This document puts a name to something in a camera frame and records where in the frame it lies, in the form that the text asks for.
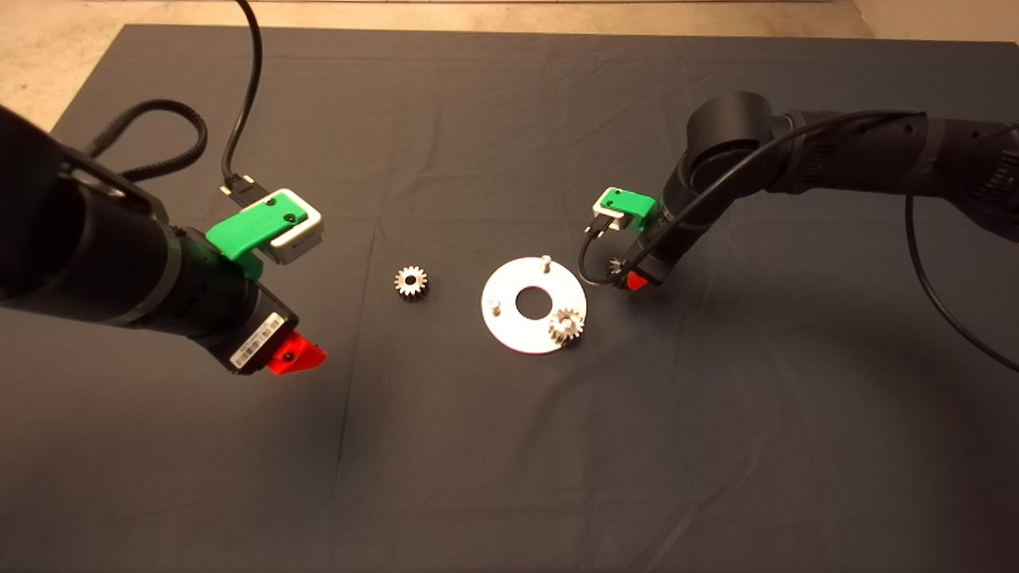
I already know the green left camera mount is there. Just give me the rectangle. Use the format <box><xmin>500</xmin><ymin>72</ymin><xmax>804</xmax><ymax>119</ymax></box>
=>
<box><xmin>205</xmin><ymin>193</ymin><xmax>310</xmax><ymax>281</ymax></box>

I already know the smooth black left camera cable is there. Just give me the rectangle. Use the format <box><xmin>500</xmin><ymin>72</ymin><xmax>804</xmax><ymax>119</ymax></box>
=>
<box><xmin>217</xmin><ymin>0</ymin><xmax>264</xmax><ymax>210</ymax></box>

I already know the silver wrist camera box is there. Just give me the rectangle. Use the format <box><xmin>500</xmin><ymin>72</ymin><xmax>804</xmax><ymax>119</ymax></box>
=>
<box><xmin>591</xmin><ymin>191</ymin><xmax>626</xmax><ymax>236</ymax></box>
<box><xmin>239</xmin><ymin>188</ymin><xmax>325</xmax><ymax>266</ymax></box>

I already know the green right camera mount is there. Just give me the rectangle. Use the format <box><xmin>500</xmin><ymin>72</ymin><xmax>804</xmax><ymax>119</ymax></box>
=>
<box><xmin>599</xmin><ymin>187</ymin><xmax>658</xmax><ymax>233</ymax></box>

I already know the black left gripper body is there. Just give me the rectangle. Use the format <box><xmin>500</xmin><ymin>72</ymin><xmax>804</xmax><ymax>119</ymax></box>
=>
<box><xmin>212</xmin><ymin>282</ymin><xmax>300</xmax><ymax>376</ymax></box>

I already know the braided black left arm cable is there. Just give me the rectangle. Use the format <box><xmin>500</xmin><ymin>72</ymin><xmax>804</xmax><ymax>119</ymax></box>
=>
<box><xmin>86</xmin><ymin>99</ymin><xmax>209</xmax><ymax>184</ymax></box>

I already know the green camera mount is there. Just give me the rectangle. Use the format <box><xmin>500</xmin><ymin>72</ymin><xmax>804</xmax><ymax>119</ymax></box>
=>
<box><xmin>205</xmin><ymin>193</ymin><xmax>310</xmax><ymax>281</ymax></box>
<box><xmin>599</xmin><ymin>187</ymin><xmax>658</xmax><ymax>233</ymax></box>

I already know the round metal carrier plate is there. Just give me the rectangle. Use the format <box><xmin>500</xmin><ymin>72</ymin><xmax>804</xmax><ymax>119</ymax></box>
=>
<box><xmin>481</xmin><ymin>256</ymin><xmax>588</xmax><ymax>356</ymax></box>

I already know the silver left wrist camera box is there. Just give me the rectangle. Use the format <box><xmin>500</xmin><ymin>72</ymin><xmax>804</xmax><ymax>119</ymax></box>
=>
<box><xmin>239</xmin><ymin>188</ymin><xmax>325</xmax><ymax>266</ymax></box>

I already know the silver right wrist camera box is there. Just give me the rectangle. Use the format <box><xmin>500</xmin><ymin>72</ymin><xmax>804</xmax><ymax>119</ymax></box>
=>
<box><xmin>591</xmin><ymin>191</ymin><xmax>626</xmax><ymax>236</ymax></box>

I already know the dark grey table cloth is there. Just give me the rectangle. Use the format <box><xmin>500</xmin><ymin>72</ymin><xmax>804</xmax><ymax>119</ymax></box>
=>
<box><xmin>0</xmin><ymin>24</ymin><xmax>1019</xmax><ymax>573</ymax></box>

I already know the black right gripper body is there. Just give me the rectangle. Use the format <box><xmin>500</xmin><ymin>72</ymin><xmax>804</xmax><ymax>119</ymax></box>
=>
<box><xmin>628</xmin><ymin>226</ymin><xmax>688</xmax><ymax>290</ymax></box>

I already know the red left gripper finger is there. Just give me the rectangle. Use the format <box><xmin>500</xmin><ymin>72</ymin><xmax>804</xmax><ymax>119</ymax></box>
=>
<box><xmin>266</xmin><ymin>330</ymin><xmax>327</xmax><ymax>378</ymax></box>

